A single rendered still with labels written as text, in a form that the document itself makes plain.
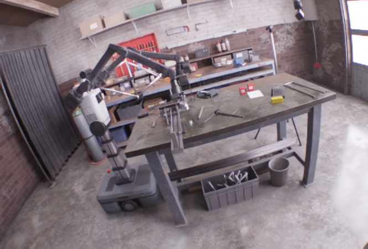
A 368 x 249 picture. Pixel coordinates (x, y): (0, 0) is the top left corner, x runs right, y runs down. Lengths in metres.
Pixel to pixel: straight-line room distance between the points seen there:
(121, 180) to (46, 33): 3.24
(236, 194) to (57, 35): 3.90
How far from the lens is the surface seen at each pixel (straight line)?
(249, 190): 1.79
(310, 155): 1.75
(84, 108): 1.75
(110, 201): 2.08
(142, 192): 1.91
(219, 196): 1.74
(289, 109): 1.32
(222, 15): 3.69
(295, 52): 4.35
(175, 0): 3.36
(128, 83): 3.51
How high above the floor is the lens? 1.43
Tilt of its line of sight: 21 degrees down
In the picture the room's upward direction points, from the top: 15 degrees counter-clockwise
